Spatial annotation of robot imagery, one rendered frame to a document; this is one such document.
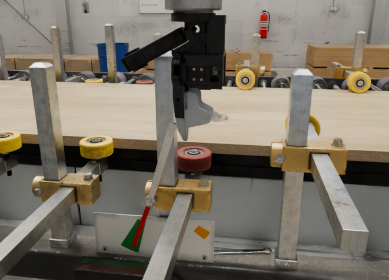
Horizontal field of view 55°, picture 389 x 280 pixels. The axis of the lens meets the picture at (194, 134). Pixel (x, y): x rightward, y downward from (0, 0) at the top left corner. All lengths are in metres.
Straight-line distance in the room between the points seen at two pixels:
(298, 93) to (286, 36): 7.20
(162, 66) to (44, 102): 0.25
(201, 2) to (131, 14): 7.58
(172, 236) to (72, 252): 0.34
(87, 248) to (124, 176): 0.23
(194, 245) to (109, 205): 0.36
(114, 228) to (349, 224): 0.51
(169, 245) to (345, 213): 0.26
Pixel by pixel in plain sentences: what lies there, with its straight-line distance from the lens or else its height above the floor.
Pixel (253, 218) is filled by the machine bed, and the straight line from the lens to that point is 1.03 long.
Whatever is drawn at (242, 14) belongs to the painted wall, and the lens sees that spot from 7.82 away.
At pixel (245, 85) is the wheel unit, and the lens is 1.57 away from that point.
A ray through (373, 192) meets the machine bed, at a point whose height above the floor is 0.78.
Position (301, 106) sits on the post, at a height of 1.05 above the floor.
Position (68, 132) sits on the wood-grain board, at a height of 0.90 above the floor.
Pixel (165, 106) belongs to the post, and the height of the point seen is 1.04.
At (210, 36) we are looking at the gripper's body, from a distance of 0.60.
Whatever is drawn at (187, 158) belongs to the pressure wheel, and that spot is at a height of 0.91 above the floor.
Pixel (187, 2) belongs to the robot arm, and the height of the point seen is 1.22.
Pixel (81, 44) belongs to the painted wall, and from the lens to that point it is 8.55.
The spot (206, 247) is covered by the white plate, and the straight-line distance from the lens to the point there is 0.82.
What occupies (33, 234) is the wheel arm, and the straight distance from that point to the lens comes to 0.71.
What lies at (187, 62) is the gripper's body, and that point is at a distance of 0.59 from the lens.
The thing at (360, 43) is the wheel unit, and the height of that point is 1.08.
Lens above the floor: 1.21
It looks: 18 degrees down
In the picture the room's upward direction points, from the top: straight up
